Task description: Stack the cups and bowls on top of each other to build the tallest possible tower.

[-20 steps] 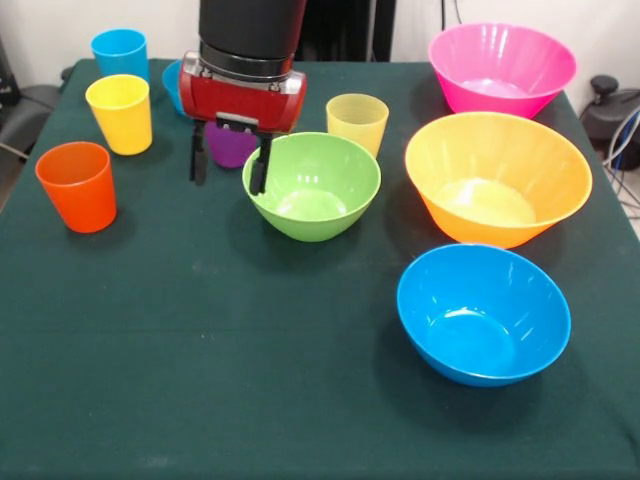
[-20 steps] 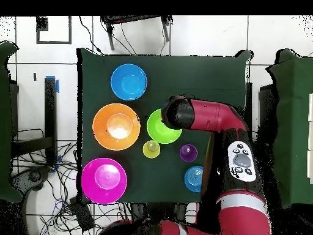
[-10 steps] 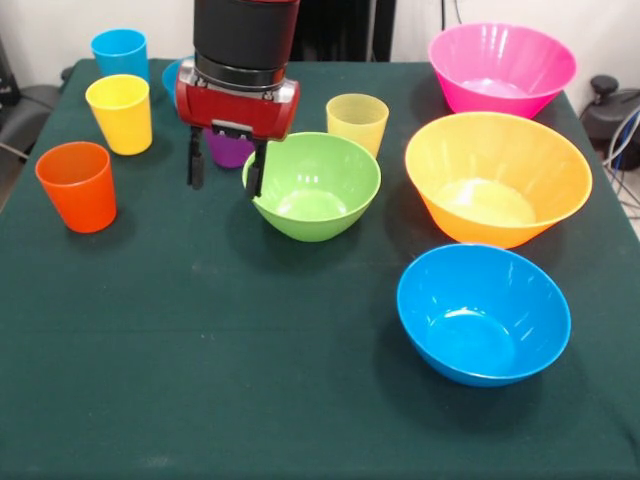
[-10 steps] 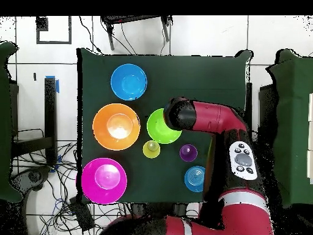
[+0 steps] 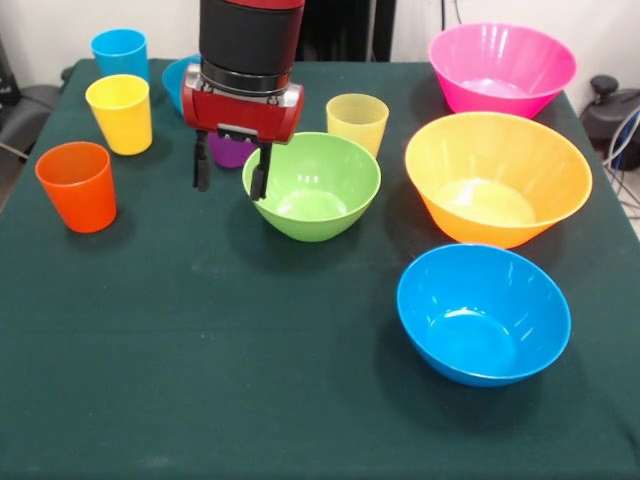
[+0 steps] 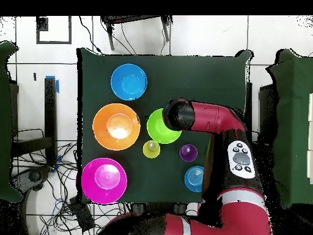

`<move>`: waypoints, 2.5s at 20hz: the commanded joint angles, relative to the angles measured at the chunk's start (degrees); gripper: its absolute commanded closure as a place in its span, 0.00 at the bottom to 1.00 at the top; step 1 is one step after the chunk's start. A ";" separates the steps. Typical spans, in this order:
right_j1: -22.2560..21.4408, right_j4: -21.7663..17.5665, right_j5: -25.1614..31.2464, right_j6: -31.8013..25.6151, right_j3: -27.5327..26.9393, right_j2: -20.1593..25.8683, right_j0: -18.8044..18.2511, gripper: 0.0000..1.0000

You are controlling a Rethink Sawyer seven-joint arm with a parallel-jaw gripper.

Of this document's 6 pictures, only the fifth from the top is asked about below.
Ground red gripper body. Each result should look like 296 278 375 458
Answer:
180 63 306 147

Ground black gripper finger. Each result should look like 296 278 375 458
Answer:
192 129 214 193
249 142 274 202

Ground green bowl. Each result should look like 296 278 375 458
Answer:
241 131 383 244

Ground large blue bowl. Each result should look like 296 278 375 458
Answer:
396 243 573 389

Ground pink bowl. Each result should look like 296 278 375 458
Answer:
427 22 578 121

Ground purple cup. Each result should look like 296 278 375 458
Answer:
206 131 259 170

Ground small blue bowl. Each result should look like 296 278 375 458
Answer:
161 53 203 119

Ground pale translucent yellow cup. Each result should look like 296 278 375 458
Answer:
325 93 390 159

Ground red cup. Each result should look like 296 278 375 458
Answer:
34 141 118 235

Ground blue cup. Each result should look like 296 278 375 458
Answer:
90 28 150 84

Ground dark green tablecloth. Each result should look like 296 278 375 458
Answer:
0 57 640 480

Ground orange bowl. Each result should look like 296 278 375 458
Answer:
404 111 594 251

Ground black wall cables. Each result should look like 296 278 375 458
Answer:
438 0 464 27

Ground tangle of floor cables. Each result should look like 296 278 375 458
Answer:
602 107 640 221

